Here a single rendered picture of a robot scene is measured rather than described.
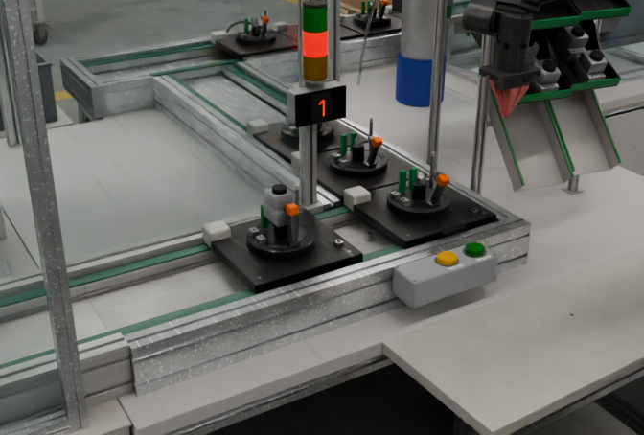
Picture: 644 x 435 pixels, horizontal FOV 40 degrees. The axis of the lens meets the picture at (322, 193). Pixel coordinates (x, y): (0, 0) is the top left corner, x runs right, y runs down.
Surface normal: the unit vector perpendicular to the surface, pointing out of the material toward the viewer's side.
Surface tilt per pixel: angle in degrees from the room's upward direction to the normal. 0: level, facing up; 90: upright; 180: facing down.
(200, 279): 0
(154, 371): 90
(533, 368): 0
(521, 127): 45
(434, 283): 90
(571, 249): 0
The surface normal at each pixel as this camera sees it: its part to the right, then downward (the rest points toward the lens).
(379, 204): 0.00, -0.90
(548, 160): 0.25, -0.35
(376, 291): 0.51, 0.37
